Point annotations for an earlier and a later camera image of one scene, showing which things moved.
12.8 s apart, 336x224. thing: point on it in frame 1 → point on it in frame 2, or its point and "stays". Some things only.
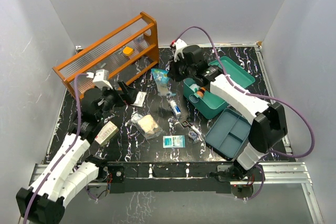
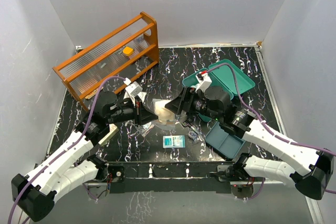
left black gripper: [130, 98] → [145, 116]
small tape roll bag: [193, 135] stays
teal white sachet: [174, 141] stays
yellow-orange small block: [128, 51] stays
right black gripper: [172, 72] → [185, 102]
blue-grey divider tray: [227, 134] stays
